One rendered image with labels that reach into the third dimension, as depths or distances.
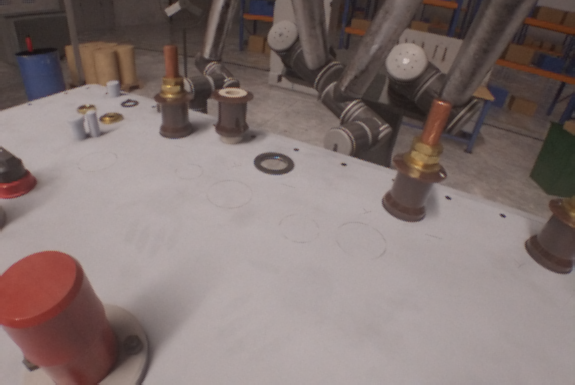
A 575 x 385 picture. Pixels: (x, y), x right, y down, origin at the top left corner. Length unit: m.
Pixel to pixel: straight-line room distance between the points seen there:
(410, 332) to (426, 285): 0.08
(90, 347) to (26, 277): 0.08
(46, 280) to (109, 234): 0.23
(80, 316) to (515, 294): 0.53
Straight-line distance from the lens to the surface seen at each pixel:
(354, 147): 0.89
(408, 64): 1.49
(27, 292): 0.27
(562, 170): 4.59
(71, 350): 0.29
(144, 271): 0.42
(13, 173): 0.63
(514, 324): 0.50
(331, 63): 1.61
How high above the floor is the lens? 1.68
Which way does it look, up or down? 31 degrees down
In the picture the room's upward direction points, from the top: 5 degrees clockwise
